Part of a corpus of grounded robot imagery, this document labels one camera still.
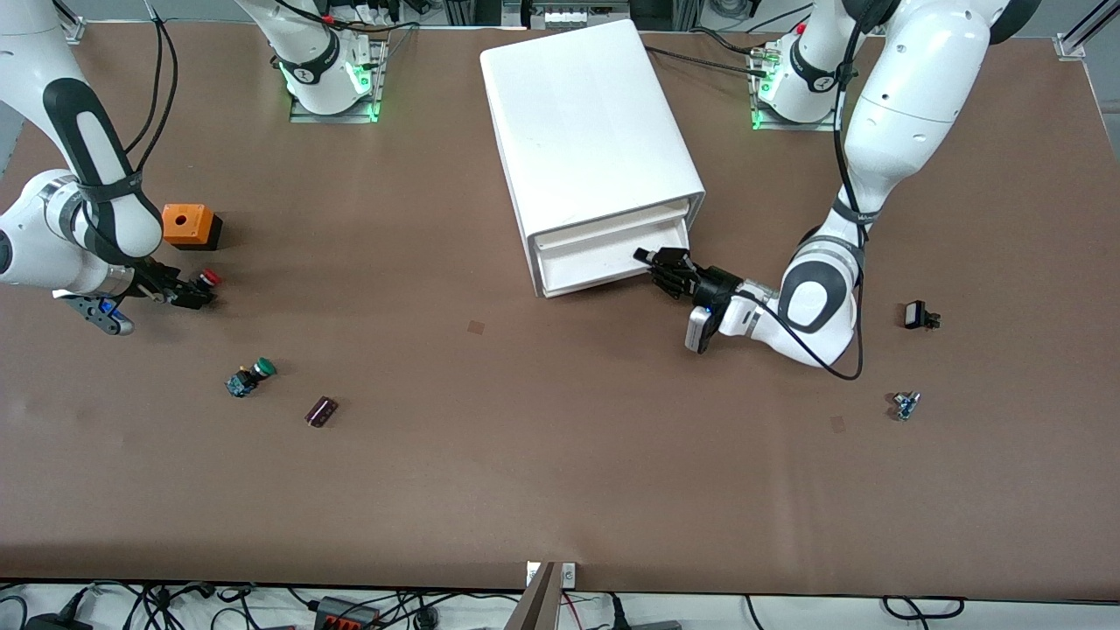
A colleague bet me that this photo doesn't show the red push button switch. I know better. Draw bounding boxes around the red push button switch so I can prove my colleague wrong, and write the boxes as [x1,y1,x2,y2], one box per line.
[175,269,223,309]

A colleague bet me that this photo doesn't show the white plastic drawer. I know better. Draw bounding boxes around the white plastic drawer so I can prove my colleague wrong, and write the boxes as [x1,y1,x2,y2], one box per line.
[530,199,694,242]
[534,217,694,298]

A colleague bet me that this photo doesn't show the white drawer cabinet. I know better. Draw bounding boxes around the white drawer cabinet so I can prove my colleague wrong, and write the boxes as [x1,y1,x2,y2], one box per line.
[480,19,706,299]

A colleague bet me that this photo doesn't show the orange box with hole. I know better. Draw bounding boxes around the orange box with hole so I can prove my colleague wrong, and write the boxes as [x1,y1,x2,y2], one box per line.
[157,204,223,252]

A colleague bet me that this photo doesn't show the grey electronics box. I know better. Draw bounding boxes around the grey electronics box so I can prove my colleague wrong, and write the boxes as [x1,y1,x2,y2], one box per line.
[503,0,633,30]

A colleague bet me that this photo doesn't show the black power strip red switches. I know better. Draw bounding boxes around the black power strip red switches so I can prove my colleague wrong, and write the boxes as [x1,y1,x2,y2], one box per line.
[313,597,382,630]

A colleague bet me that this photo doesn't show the wooden beam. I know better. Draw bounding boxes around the wooden beam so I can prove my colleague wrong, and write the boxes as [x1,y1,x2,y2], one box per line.
[505,561,558,630]

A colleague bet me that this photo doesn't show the green push button switch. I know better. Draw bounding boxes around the green push button switch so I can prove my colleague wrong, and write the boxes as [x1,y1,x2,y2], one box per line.
[225,357,277,399]

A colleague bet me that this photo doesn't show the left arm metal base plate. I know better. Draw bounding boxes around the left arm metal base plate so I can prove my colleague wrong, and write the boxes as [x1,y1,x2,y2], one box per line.
[751,44,845,132]

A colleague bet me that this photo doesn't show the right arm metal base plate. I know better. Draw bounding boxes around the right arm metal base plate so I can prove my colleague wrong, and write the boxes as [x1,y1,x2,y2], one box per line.
[289,39,388,124]

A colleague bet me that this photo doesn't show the black looped cable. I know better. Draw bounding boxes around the black looped cable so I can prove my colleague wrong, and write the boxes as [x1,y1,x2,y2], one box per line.
[881,595,966,621]

